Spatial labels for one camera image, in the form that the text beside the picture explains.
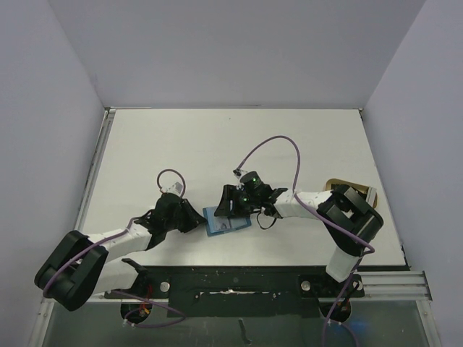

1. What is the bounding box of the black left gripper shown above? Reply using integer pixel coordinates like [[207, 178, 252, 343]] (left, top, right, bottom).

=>
[[165, 198, 207, 233]]

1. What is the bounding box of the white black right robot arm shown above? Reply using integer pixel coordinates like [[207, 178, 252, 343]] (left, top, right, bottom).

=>
[[214, 171, 383, 296]]

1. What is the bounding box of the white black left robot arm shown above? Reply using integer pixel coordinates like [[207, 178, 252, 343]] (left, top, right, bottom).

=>
[[34, 193, 207, 312]]

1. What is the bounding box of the beige oval card tray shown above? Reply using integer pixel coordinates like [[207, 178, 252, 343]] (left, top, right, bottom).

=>
[[324, 178, 378, 208]]

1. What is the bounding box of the stack of credit cards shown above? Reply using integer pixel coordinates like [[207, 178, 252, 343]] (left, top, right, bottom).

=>
[[365, 187, 377, 207]]

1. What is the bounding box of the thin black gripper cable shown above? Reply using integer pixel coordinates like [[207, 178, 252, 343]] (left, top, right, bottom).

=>
[[255, 209, 281, 231]]

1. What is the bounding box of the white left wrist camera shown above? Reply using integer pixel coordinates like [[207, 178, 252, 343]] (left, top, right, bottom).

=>
[[161, 181, 184, 197]]

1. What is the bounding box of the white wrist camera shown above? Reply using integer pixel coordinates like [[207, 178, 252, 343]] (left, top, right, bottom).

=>
[[161, 181, 184, 197], [233, 168, 247, 181]]

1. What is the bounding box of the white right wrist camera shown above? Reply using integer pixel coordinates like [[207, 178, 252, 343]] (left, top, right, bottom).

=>
[[233, 168, 247, 181]]

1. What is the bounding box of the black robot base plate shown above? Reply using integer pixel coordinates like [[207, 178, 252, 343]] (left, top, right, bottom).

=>
[[105, 266, 365, 318]]

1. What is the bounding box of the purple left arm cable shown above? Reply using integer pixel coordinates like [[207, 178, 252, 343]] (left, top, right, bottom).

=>
[[42, 168, 189, 329]]

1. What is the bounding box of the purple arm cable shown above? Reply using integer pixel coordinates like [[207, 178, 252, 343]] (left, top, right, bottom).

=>
[[42, 168, 189, 329], [234, 135, 375, 347]]

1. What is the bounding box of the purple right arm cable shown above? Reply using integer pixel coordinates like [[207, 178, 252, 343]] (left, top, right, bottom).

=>
[[234, 135, 375, 347]]

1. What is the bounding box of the aluminium left side rail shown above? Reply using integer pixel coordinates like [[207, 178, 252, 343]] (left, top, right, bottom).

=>
[[72, 108, 116, 234]]

